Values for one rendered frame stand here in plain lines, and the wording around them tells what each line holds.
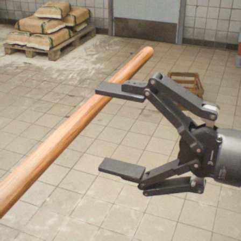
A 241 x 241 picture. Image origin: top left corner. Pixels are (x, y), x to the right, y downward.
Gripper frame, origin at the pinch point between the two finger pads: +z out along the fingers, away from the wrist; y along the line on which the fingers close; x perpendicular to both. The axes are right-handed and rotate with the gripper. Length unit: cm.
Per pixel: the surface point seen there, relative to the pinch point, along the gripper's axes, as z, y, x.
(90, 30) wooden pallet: 201, 107, 390
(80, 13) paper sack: 207, 78, 375
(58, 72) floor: 177, 120, 260
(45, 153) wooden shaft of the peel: 5.1, -0.2, -8.8
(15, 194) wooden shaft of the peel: 4.6, 0.4, -16.5
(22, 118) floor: 154, 120, 159
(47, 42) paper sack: 209, 96, 289
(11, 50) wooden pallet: 270, 114, 291
